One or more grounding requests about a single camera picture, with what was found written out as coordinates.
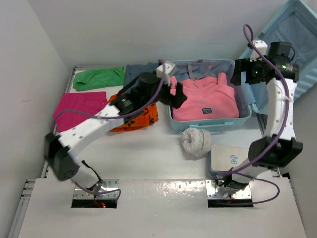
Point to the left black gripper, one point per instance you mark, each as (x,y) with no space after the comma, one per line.
(176,100)

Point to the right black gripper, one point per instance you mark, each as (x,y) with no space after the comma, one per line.
(244,65)

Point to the pink hoodie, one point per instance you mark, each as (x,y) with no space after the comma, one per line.
(207,98)

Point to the orange black patterned towel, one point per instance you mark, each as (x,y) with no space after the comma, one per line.
(147,118)

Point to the white drawstring pouch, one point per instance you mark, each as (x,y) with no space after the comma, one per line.
(196,142)

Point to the white blue case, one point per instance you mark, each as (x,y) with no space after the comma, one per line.
(223,158)

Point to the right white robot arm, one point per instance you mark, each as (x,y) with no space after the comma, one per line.
(278,146)

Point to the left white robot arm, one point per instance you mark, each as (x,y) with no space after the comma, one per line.
(61,149)

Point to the grey blue folded garment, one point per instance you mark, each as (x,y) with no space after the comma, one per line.
(135,72)

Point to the green folded cloth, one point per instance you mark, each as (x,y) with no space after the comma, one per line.
(99,78)

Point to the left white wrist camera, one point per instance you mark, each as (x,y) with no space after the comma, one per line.
(167,68)

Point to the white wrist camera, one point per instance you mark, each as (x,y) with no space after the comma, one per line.
(167,68)
(261,46)

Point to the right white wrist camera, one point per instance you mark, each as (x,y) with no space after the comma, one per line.
(261,46)

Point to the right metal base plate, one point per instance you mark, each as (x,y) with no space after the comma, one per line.
(216,191)

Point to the metal base plate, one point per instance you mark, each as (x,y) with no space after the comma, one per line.
(106,190)
(216,191)

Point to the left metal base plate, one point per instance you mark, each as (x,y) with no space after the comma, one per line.
(106,190)

